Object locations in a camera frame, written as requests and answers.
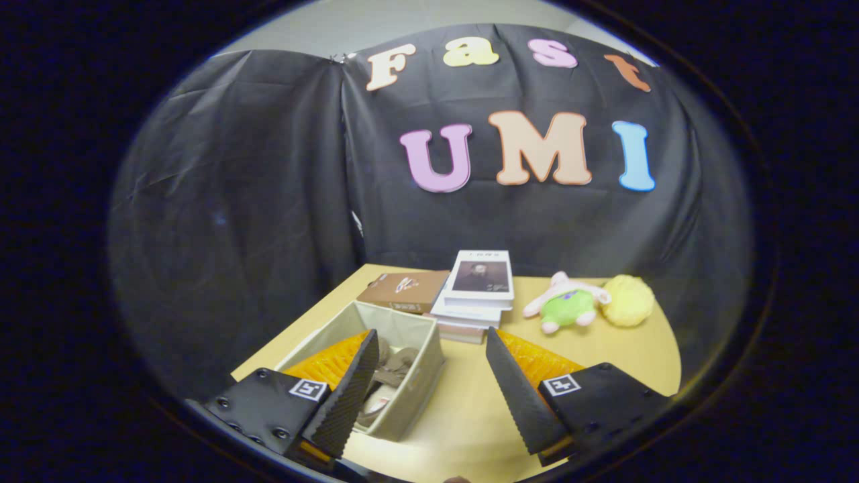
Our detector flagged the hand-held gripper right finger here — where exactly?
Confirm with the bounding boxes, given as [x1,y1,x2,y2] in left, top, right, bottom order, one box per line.
[486,327,672,467]

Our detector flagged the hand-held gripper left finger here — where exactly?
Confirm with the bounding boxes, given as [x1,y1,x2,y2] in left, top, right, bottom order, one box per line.
[205,329,380,470]

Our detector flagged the grey fabric storage box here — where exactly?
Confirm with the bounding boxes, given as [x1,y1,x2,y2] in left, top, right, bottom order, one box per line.
[274,300,447,442]

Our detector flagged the reddish brown thin book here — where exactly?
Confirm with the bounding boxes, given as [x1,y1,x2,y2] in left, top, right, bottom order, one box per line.
[423,315,487,345]

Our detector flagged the plain white book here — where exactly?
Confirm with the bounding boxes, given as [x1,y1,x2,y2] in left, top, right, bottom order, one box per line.
[429,299,504,329]

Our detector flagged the green and pink plush toy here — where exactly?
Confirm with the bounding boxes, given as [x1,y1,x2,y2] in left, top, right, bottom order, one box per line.
[523,271,613,335]

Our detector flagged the brown cover book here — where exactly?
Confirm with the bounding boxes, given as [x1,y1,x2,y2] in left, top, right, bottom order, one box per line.
[356,270,450,315]

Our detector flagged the white book with portrait cover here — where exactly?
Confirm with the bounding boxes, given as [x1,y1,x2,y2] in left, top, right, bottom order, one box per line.
[443,250,515,311]

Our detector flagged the yellow fluffy plush ball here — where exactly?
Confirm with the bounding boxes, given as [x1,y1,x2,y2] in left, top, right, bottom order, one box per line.
[602,274,656,328]

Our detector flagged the black backdrop cloth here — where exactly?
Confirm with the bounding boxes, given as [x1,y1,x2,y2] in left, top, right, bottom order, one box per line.
[107,23,756,403]

